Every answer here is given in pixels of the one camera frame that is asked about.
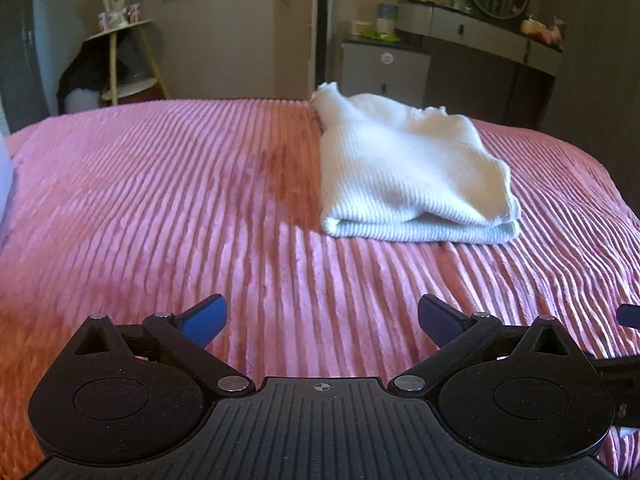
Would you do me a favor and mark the pink plush toy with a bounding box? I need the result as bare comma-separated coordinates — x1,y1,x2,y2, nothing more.
520,14,567,44

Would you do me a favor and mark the white two-tier side table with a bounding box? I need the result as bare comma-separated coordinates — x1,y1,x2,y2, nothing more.
82,19,170,107

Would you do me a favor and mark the lavender pillow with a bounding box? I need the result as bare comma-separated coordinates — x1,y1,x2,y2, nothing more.
0,137,16,241

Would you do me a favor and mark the black cloth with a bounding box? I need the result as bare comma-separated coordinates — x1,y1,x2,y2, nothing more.
56,30,146,112

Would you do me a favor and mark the green tray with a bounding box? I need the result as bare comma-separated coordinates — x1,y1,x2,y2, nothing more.
357,27,402,43

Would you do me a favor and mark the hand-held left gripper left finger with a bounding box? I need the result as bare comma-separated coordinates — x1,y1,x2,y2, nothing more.
74,293,257,396

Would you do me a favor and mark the white knitted garment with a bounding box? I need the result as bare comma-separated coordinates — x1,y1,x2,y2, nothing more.
310,82,522,245

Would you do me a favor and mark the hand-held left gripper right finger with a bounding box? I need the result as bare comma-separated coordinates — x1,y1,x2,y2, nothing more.
387,293,571,395

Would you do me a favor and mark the blue white container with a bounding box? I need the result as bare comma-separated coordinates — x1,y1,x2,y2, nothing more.
376,4,399,36

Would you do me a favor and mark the grey nightstand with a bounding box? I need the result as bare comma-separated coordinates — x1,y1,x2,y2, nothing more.
341,35,432,107

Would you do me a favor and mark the pink ribbed blanket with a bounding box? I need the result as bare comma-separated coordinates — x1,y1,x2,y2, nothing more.
0,97,640,471

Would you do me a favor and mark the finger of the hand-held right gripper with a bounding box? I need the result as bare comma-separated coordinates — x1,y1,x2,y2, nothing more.
616,303,640,329
590,355,640,430

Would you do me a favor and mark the grey dressing table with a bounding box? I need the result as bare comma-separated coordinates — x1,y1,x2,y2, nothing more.
395,0,564,128

